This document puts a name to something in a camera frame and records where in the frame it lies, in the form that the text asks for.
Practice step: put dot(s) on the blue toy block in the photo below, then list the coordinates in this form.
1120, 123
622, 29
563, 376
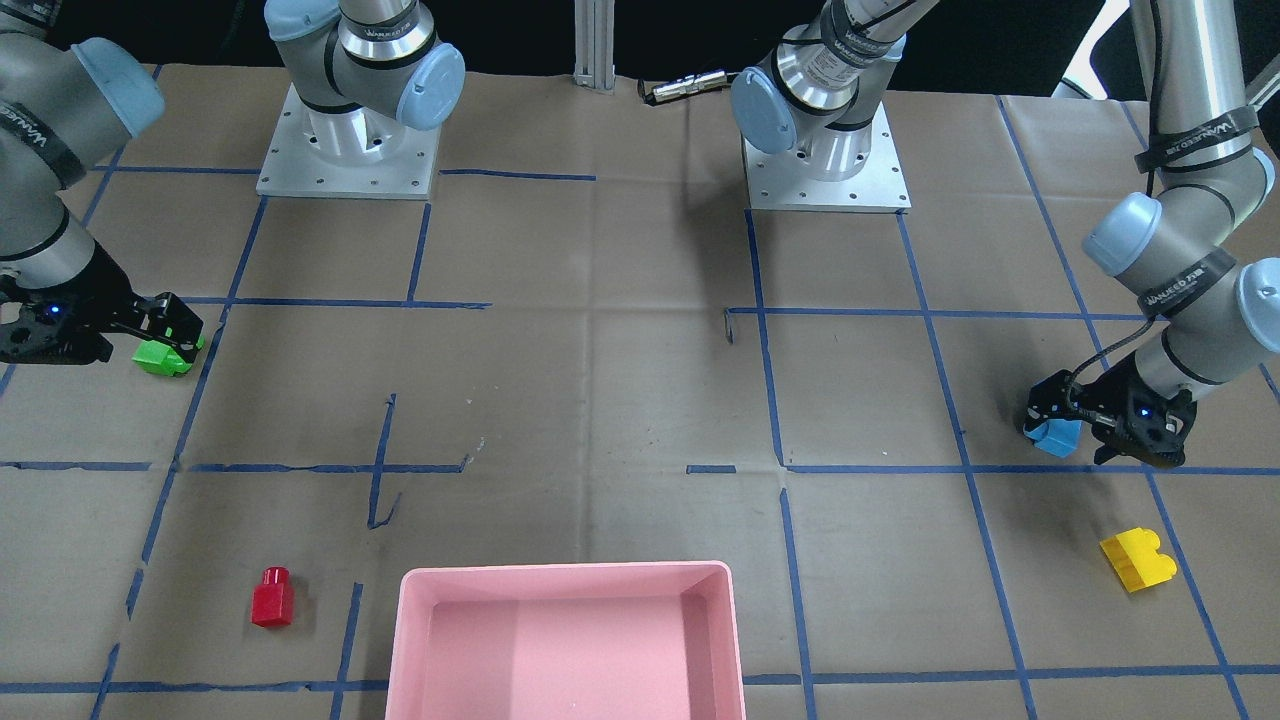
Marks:
1057, 437

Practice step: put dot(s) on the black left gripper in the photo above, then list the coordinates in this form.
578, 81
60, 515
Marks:
1112, 393

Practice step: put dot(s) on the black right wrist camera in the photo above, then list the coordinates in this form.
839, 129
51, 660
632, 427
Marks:
53, 333

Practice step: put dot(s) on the brown paper table cover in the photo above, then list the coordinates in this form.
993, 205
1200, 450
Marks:
586, 347

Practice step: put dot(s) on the aluminium frame post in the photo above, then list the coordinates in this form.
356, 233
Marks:
593, 33

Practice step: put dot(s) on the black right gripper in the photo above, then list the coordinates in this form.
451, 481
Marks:
92, 294

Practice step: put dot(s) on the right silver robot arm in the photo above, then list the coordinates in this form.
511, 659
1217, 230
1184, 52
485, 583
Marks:
61, 112

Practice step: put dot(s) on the red toy block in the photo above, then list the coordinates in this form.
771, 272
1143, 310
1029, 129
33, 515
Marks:
272, 602

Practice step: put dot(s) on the green toy block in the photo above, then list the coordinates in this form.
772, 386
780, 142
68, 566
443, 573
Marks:
155, 358

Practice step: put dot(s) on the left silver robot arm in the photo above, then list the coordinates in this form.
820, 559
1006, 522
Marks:
1168, 248

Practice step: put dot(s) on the metal connector plug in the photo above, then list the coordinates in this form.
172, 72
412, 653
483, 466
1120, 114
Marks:
656, 94

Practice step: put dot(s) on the yellow toy block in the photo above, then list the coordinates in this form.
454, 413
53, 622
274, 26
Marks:
1136, 557

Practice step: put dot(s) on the pink plastic box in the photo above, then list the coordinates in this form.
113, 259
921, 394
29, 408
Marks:
600, 640

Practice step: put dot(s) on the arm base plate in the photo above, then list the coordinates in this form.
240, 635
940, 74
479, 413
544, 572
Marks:
855, 172
356, 155

